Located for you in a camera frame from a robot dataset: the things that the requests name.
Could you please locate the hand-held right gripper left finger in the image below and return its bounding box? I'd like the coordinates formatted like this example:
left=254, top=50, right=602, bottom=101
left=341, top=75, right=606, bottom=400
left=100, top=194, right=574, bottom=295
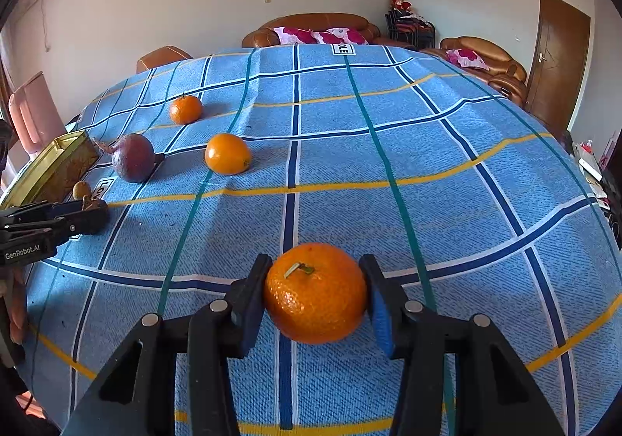
left=61, top=253, right=274, bottom=436

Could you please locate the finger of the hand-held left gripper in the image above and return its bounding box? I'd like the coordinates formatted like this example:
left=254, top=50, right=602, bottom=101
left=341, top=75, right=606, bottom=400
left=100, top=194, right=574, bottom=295
left=0, top=207, right=110, bottom=243
left=0, top=201, right=86, bottom=224

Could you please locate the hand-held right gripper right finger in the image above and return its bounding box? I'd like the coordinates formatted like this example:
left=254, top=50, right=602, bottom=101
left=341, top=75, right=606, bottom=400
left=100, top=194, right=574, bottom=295
left=358, top=254, right=564, bottom=436

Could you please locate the golden tin tray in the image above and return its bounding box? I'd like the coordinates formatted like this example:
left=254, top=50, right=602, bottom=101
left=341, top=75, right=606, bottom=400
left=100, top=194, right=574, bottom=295
left=0, top=130, right=100, bottom=208

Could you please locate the orange mandarin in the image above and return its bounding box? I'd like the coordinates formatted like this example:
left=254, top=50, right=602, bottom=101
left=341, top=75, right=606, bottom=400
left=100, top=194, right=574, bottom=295
left=169, top=95, right=203, bottom=125
left=264, top=242, right=369, bottom=345
left=204, top=133, right=252, bottom=175

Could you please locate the person's left hand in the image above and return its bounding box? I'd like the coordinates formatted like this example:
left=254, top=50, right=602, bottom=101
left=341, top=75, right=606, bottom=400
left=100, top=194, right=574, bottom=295
left=6, top=266, right=29, bottom=345

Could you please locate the purple beetroot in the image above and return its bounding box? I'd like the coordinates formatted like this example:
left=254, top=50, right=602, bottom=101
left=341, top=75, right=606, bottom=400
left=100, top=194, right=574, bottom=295
left=92, top=133, right=165, bottom=183

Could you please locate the pink electric kettle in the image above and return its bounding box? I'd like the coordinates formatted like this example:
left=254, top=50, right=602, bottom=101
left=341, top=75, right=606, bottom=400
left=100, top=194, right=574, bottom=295
left=9, top=72, right=66, bottom=155

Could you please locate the brown leather armchair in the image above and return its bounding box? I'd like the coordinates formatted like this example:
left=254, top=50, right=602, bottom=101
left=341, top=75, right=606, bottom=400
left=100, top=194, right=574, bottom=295
left=136, top=46, right=194, bottom=74
left=420, top=36, right=528, bottom=106

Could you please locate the floral pink white pillow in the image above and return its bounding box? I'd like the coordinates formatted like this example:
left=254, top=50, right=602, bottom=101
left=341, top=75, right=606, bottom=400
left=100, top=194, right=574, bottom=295
left=311, top=28, right=370, bottom=45
left=446, top=48, right=489, bottom=72
left=273, top=26, right=316, bottom=45

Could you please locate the brown leather three-seat sofa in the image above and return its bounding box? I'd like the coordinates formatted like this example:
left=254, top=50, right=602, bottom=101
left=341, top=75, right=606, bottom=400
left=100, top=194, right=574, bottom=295
left=241, top=13, right=390, bottom=48

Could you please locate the stack of dark chairs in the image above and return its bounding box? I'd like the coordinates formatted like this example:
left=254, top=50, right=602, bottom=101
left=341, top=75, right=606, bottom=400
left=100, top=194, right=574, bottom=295
left=385, top=9, right=435, bottom=48

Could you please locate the brown wooden door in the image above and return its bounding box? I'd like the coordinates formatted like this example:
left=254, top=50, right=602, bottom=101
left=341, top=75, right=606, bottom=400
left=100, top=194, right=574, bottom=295
left=526, top=0, right=592, bottom=131

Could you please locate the air conditioner hose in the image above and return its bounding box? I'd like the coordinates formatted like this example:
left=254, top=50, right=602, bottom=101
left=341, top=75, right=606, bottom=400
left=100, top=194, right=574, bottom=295
left=41, top=0, right=52, bottom=52

